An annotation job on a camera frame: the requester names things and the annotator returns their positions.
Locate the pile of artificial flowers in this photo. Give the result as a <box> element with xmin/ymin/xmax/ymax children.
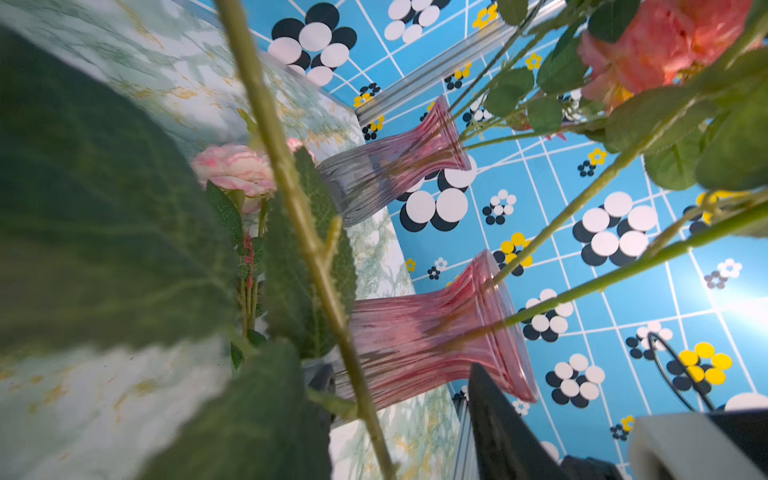
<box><xmin>191</xmin><ymin>144</ymin><xmax>277</xmax><ymax>346</ymax></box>

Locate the pink grey glass vase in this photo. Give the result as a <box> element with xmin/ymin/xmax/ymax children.
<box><xmin>348</xmin><ymin>250</ymin><xmax>538</xmax><ymax>409</ymax></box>
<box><xmin>317</xmin><ymin>96</ymin><xmax>471</xmax><ymax>227</ymax></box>

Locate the front pink grey glass vase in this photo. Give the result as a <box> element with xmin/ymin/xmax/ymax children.
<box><xmin>348</xmin><ymin>250</ymin><xmax>538</xmax><ymax>409</ymax></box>

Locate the pink peony flower stem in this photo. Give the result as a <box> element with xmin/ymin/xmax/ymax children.
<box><xmin>446</xmin><ymin>0</ymin><xmax>595</xmax><ymax>124</ymax></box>

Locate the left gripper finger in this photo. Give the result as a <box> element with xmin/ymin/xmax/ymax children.
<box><xmin>468</xmin><ymin>363</ymin><xmax>564</xmax><ymax>479</ymax></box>

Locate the right corner aluminium post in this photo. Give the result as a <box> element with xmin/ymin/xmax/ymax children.
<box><xmin>353</xmin><ymin>0</ymin><xmax>568</xmax><ymax>127</ymax></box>

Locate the rear pink grey glass vase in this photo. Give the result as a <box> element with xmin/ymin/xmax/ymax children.
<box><xmin>317</xmin><ymin>96</ymin><xmax>471</xmax><ymax>227</ymax></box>

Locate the magenta rose stem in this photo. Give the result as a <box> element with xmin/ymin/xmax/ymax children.
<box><xmin>1</xmin><ymin>1</ymin><xmax>398</xmax><ymax>479</ymax></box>

